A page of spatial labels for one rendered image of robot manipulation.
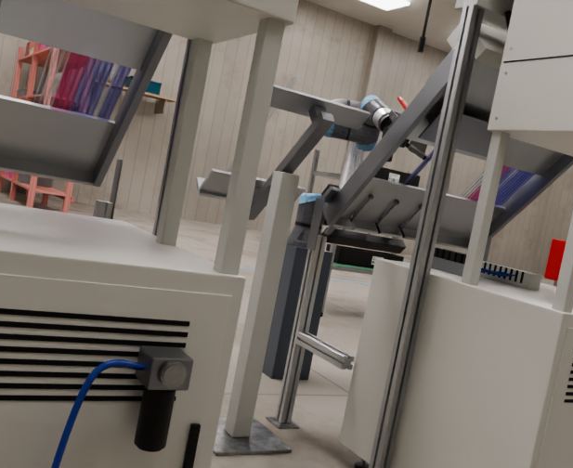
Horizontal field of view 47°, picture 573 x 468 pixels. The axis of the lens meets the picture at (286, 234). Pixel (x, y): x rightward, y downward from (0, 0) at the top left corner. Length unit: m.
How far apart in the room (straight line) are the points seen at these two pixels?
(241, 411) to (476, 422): 0.73
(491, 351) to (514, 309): 0.11
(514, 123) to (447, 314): 0.49
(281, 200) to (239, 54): 9.84
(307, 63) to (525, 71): 10.74
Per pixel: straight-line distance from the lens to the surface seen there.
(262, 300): 1.96
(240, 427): 2.06
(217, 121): 11.49
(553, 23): 1.68
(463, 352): 1.67
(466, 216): 2.47
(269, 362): 2.77
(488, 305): 1.62
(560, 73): 1.62
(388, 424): 1.82
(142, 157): 11.06
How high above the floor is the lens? 0.75
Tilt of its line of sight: 3 degrees down
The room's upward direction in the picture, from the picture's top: 11 degrees clockwise
